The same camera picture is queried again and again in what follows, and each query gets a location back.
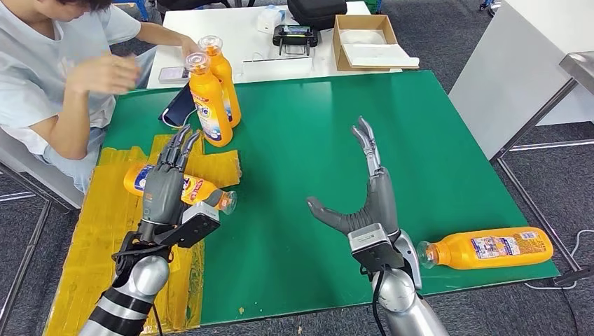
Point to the green crate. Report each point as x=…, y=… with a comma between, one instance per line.
x=373, y=4

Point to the person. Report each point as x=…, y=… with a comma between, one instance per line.
x=37, y=92

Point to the cardboard box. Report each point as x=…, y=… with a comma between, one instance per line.
x=341, y=54

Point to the white foam sheet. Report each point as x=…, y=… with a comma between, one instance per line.
x=380, y=55

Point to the green table mat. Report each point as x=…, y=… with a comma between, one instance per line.
x=301, y=162

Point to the steel table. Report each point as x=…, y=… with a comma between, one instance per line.
x=580, y=67

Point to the smartphone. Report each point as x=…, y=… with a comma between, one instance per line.
x=172, y=74

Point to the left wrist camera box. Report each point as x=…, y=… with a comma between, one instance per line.
x=195, y=227

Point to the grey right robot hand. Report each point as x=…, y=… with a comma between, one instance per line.
x=378, y=204

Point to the person's left hand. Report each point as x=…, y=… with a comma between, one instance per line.
x=189, y=46

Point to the tablet in blue case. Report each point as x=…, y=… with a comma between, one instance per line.
x=178, y=109

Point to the orange detergent bottle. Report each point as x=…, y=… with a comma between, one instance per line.
x=197, y=190
x=209, y=106
x=464, y=250
x=228, y=79

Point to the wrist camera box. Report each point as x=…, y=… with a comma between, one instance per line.
x=373, y=248
x=195, y=227

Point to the white table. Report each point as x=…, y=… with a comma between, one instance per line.
x=260, y=46

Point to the white plastic bag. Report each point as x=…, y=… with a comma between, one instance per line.
x=364, y=37

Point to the white partition panel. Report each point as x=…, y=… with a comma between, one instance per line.
x=503, y=69

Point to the black handheld controller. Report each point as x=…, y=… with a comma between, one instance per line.
x=295, y=36

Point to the black metal floor frame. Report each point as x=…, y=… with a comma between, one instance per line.
x=538, y=218

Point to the flat white box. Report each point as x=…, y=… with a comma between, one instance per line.
x=277, y=68

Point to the grey bench with metal legs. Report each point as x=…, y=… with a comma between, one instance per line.
x=25, y=169

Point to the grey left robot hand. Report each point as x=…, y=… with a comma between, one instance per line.
x=162, y=195

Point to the black carrying case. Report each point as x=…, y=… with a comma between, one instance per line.
x=318, y=13

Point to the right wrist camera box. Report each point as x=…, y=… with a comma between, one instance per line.
x=373, y=248

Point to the person's right hand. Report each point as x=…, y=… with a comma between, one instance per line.
x=104, y=74

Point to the clear plastic pack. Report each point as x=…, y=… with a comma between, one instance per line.
x=270, y=18

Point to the yellow tape patch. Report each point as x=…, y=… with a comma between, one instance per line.
x=102, y=250

